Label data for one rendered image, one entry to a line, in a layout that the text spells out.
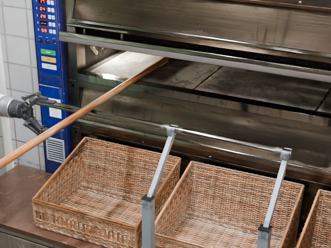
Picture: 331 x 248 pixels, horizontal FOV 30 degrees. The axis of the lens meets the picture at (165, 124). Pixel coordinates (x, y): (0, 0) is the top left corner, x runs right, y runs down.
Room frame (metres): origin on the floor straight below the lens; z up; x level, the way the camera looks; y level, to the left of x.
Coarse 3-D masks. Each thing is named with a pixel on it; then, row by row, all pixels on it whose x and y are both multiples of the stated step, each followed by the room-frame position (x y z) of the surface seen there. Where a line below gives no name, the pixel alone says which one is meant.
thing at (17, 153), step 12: (168, 60) 3.13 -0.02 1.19; (144, 72) 2.89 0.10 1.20; (120, 84) 2.71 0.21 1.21; (108, 96) 2.58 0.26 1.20; (84, 108) 2.42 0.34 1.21; (72, 120) 2.32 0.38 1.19; (48, 132) 2.18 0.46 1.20; (24, 144) 2.07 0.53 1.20; (36, 144) 2.11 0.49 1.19; (12, 156) 1.99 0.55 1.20; (0, 168) 1.92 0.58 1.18
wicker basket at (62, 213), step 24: (96, 144) 2.85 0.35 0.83; (120, 144) 2.80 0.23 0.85; (72, 168) 2.77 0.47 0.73; (96, 168) 2.82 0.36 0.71; (120, 168) 2.76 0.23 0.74; (144, 168) 2.71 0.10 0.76; (168, 168) 2.67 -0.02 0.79; (48, 192) 2.58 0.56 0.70; (72, 192) 2.76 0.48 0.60; (96, 192) 2.77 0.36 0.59; (120, 192) 2.73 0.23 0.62; (144, 192) 2.68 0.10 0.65; (168, 192) 2.54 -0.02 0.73; (48, 216) 2.55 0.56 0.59; (72, 216) 2.38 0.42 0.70; (96, 216) 2.32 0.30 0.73; (120, 216) 2.55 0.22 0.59; (96, 240) 2.33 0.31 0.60; (120, 240) 2.35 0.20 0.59
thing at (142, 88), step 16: (80, 80) 2.94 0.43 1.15; (96, 80) 2.90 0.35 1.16; (112, 80) 2.85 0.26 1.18; (176, 96) 2.70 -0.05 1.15; (192, 96) 2.67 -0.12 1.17; (208, 96) 2.64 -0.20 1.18; (224, 96) 2.64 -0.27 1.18; (256, 112) 2.53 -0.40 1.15; (272, 112) 2.50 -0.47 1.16; (288, 112) 2.47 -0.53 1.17; (304, 112) 2.45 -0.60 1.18; (320, 112) 2.46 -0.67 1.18
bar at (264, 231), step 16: (96, 112) 2.46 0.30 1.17; (160, 128) 2.32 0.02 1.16; (176, 128) 2.30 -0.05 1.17; (240, 144) 2.17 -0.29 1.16; (256, 144) 2.15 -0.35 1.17; (160, 160) 2.23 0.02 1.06; (288, 160) 2.08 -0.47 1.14; (160, 176) 2.19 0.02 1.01; (144, 208) 2.10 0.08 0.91; (272, 208) 1.96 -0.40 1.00; (144, 224) 2.10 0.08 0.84; (144, 240) 2.10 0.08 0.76
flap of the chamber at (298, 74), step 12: (60, 36) 2.81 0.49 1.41; (108, 36) 2.89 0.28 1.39; (120, 48) 2.66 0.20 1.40; (132, 48) 2.64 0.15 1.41; (144, 48) 2.61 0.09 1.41; (192, 48) 2.72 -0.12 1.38; (192, 60) 2.51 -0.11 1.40; (204, 60) 2.49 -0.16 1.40; (216, 60) 2.46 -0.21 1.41; (264, 60) 2.53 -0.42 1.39; (276, 72) 2.35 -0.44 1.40; (288, 72) 2.33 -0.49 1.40; (300, 72) 2.31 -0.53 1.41
